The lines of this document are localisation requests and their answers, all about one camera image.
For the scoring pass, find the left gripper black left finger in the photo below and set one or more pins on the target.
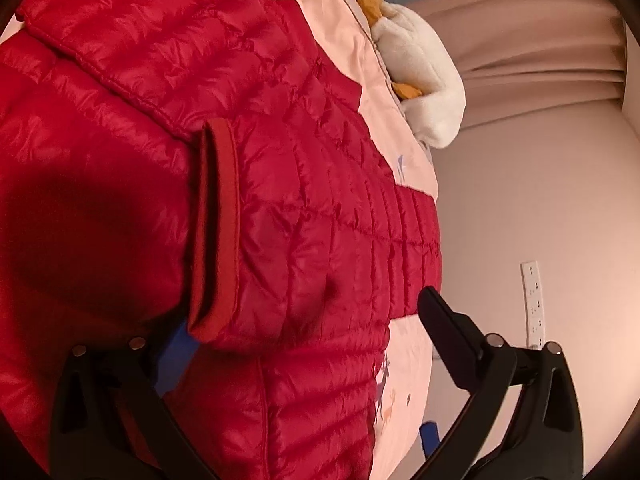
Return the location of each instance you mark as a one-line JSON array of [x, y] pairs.
[[109, 419]]

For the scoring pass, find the pink deer print duvet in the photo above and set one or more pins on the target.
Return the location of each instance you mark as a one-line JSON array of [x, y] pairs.
[[341, 29]]

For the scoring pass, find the red puffer down jacket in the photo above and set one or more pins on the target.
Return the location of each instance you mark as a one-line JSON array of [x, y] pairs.
[[201, 167]]

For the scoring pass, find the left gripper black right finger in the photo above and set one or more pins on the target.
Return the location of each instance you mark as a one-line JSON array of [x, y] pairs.
[[521, 420]]

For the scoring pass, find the beige curtain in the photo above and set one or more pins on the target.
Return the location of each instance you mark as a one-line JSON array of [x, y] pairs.
[[522, 56]]

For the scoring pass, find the white wall power strip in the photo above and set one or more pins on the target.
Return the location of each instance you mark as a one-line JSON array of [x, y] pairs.
[[534, 305]]

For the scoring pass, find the white goose plush toy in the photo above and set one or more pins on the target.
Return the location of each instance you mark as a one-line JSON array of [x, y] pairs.
[[423, 75]]

